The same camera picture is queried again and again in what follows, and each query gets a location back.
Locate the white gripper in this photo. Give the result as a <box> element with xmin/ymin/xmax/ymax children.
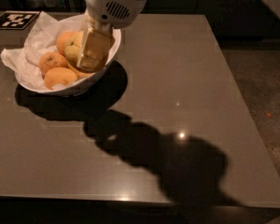
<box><xmin>77</xmin><ymin>0</ymin><xmax>147</xmax><ymax>70</ymax></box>

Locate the large orange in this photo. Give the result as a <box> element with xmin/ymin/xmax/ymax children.
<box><xmin>67</xmin><ymin>63</ymin><xmax>93</xmax><ymax>78</ymax></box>

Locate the white ceramic bowl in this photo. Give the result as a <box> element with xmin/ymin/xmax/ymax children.
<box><xmin>14</xmin><ymin>13</ymin><xmax>122</xmax><ymax>97</ymax></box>

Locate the left low orange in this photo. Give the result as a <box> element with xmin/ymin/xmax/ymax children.
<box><xmin>38</xmin><ymin>51</ymin><xmax>67</xmax><ymax>76</ymax></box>

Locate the black white fiducial marker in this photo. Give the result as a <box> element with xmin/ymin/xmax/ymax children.
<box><xmin>0</xmin><ymin>10</ymin><xmax>40</xmax><ymax>30</ymax></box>

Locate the white crumpled paper liner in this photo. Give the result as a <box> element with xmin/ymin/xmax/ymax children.
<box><xmin>0</xmin><ymin>12</ymin><xmax>83</xmax><ymax>92</ymax></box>

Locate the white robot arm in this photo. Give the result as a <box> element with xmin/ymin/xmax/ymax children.
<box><xmin>81</xmin><ymin>0</ymin><xmax>280</xmax><ymax>50</ymax></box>

